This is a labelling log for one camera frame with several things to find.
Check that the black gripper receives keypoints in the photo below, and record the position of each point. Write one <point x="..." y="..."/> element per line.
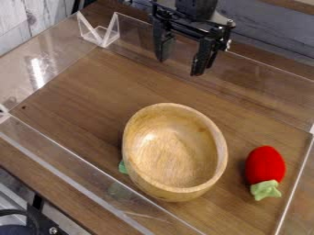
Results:
<point x="195" y="18"/>

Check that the red plush strawberry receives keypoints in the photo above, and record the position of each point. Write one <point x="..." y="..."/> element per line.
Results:
<point x="264" y="172"/>

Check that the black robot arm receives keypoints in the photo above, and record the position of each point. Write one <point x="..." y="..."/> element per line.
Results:
<point x="193" y="19"/>

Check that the green object behind bowl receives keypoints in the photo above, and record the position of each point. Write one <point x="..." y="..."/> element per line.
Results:
<point x="121" y="167"/>

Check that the wooden bowl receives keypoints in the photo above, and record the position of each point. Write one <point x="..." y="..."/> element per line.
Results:
<point x="173" y="152"/>

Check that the black clamp with screw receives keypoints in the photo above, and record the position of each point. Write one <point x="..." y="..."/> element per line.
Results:
<point x="40" y="224"/>

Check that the clear acrylic corner bracket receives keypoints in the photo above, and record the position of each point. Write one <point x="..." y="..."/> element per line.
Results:
<point x="99" y="35"/>

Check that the clear acrylic barrier wall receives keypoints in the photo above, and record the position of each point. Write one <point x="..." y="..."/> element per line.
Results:
<point x="71" y="93"/>

